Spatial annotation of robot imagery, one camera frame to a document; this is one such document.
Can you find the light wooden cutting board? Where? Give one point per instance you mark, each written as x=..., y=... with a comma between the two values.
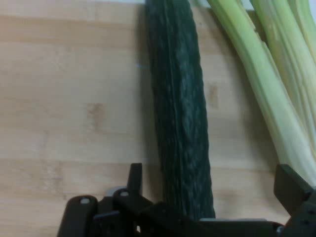
x=61, y=98

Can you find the dark green cucumber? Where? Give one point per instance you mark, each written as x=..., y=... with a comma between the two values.
x=180, y=111

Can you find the pale green celery bunch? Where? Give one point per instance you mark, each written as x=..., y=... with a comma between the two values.
x=266, y=81

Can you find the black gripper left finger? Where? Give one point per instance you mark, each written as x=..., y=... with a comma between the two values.
x=81, y=217

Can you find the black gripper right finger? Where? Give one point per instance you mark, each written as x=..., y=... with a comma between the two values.
x=300, y=205

